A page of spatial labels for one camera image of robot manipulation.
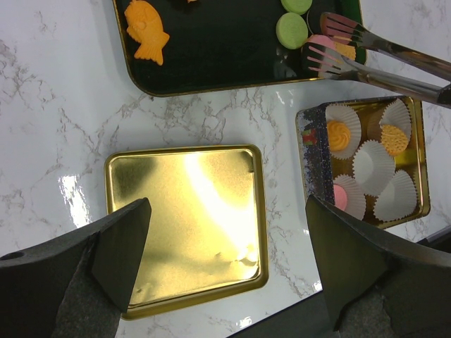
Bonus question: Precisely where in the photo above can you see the pink cookie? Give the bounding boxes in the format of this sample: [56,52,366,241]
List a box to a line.
[302,35,336,71]
[333,184,348,211]

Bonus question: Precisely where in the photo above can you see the white paper cup bottom-right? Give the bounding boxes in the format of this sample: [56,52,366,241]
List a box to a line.
[373,170,417,222]

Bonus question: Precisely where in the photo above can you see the white paper cup bottom-left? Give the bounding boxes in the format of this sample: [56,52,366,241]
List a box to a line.
[333,175,366,220]

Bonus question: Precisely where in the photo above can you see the white paper cup centre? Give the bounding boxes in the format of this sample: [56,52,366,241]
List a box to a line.
[352,140,395,196]

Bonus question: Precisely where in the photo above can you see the white paper cup top-left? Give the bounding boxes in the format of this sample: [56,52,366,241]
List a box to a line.
[326,104,362,160]

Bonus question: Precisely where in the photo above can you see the orange swirl cookie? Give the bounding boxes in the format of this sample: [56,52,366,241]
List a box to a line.
[327,120,351,151]

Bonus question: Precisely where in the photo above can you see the gold cookie tin box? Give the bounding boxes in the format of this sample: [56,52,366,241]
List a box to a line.
[295,96,431,229]

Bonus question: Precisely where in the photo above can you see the green macaron lower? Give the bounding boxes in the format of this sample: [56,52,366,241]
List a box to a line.
[276,13,309,50]

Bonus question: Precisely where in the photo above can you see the tan sandwich cookie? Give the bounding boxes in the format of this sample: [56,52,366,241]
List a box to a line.
[381,125,409,157]
[334,42,357,61]

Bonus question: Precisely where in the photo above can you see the gold tin lid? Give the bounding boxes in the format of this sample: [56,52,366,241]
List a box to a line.
[104,144,269,320]

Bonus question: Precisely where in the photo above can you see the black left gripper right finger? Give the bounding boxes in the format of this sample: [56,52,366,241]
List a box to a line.
[306,195,450,337]

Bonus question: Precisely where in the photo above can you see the metal serving tongs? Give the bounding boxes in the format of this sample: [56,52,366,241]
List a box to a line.
[305,12,451,108]

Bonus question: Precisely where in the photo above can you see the green macaron upper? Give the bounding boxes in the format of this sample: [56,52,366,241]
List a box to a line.
[280,0,313,15]

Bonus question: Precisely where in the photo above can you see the orange fish cookie left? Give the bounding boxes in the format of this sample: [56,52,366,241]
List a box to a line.
[125,1,170,65]

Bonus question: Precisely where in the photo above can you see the green macaron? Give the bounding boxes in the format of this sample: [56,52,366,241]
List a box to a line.
[280,0,313,15]
[276,13,309,50]

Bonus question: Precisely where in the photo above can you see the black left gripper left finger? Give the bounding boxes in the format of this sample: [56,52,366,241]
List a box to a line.
[1,198,152,337]

